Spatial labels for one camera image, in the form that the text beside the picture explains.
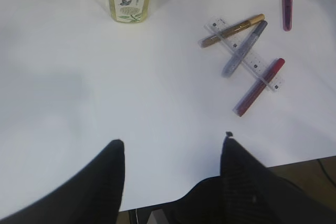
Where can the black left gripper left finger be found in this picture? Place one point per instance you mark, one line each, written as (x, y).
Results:
(93, 195)

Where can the clear plastic ruler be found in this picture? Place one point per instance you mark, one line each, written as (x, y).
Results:
(252, 62)

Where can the silver glitter pen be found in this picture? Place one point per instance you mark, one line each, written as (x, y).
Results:
(243, 50)

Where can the red glitter pen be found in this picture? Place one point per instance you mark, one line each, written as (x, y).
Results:
(268, 79)

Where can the gold glitter pen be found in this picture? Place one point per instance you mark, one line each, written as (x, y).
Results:
(223, 33)

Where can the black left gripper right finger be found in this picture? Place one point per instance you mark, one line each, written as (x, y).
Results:
(252, 193)

